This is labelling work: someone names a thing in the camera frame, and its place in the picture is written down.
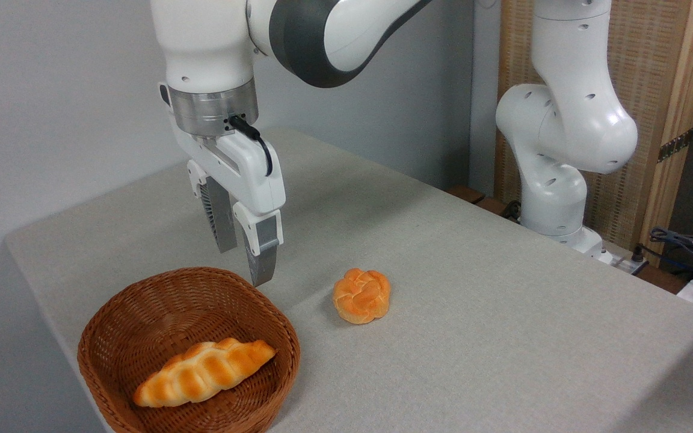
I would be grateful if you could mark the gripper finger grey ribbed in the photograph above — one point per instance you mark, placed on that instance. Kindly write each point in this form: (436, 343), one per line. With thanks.
(220, 222)
(262, 252)

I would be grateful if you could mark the brown wooden board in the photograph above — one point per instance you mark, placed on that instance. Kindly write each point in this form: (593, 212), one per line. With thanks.
(467, 193)

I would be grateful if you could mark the woven wood-framed folding screen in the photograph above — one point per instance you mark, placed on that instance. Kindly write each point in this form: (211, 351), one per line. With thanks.
(647, 72)

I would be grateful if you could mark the round braided bread bun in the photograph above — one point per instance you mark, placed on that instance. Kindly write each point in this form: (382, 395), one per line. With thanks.
(361, 297)

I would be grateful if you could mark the brown wicker basket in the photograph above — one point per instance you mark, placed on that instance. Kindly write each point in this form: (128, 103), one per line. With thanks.
(160, 313)

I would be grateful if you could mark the long braided bread loaf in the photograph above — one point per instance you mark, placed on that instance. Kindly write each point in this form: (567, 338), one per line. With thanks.
(202, 373)

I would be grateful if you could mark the metal screen hinge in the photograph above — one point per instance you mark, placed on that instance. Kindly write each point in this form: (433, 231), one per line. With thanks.
(675, 145)

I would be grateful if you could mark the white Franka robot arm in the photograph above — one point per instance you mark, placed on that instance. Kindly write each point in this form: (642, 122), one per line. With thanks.
(202, 48)

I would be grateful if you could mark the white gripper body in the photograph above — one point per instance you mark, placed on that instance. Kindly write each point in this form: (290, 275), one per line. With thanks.
(250, 174)

